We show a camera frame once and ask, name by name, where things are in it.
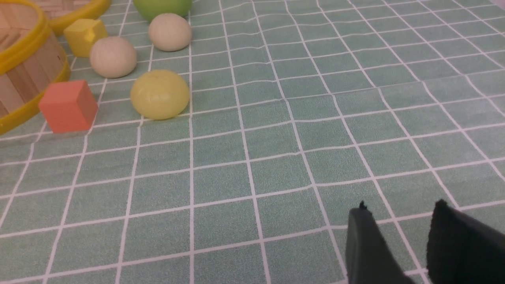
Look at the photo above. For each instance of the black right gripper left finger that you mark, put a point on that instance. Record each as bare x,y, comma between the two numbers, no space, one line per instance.
368,257

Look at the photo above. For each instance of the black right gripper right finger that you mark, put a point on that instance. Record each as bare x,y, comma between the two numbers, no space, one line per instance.
463,250

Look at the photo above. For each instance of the yellow bun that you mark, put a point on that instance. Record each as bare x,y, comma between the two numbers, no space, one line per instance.
160,94

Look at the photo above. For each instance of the bamboo steamer tray yellow rim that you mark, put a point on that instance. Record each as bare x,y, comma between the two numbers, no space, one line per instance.
31,59

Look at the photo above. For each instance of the woven bamboo steamer lid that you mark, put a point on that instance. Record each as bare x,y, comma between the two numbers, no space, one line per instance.
62,13

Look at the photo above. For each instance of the green apple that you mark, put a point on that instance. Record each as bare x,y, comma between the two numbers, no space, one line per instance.
149,9

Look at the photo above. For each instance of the orange cube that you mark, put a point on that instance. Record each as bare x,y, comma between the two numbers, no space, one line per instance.
69,106

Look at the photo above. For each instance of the yellow cube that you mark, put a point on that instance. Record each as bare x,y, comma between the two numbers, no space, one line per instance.
82,34

